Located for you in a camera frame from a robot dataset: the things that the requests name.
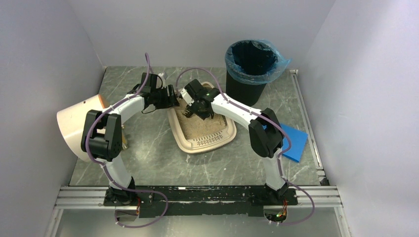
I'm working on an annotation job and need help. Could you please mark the beige litter box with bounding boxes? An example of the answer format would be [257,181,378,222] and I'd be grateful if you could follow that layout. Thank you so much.
[168,79,237,154]

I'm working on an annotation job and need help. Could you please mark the black litter scoop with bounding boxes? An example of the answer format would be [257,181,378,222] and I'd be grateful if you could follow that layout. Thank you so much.
[183,108,194,118]

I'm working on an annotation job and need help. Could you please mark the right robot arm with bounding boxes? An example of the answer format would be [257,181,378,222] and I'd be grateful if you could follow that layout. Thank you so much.
[180,79,288,199]

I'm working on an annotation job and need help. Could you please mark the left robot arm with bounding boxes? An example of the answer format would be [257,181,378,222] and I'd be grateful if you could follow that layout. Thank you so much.
[81,73,179,206]

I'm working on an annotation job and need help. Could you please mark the cat litter pile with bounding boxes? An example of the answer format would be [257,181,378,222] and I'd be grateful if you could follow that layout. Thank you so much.
[175,99,227,140]

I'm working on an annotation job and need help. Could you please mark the black trash bin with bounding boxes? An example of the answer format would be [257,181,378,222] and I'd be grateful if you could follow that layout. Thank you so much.
[225,73,266,106]

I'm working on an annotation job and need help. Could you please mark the blue plastic bin liner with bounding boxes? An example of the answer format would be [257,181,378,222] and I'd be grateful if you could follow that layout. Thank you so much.
[224,39,292,85]

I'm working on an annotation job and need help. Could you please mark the beige cylindrical container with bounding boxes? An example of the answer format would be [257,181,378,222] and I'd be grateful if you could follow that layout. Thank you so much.
[56,94,110,162]

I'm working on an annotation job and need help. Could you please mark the blue sheet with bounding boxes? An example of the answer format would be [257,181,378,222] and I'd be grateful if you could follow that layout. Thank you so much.
[280,123,308,163]

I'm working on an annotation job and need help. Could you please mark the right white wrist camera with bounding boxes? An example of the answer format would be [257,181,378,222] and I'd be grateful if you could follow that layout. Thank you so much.
[180,88,194,106]

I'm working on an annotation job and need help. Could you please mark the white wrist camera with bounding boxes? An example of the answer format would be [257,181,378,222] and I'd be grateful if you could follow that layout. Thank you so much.
[158,72,167,87]
[180,88,194,106]

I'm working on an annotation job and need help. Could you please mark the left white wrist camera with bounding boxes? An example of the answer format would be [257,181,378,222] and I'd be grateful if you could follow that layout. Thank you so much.
[158,72,167,87]

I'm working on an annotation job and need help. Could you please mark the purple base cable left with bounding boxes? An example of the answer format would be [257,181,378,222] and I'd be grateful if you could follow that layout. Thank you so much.
[114,198,169,229]

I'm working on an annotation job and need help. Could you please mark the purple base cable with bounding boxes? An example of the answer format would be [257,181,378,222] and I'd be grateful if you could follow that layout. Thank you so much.
[268,183,316,226]
[114,198,169,229]

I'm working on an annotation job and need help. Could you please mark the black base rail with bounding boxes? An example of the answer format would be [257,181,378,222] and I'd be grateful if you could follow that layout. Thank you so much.
[103,185,298,218]

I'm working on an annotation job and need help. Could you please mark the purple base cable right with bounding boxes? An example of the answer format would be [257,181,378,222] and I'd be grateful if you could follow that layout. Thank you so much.
[268,183,316,226]

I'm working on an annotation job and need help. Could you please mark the aluminium frame rail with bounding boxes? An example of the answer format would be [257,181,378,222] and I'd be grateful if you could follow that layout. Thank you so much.
[54,69,344,210]

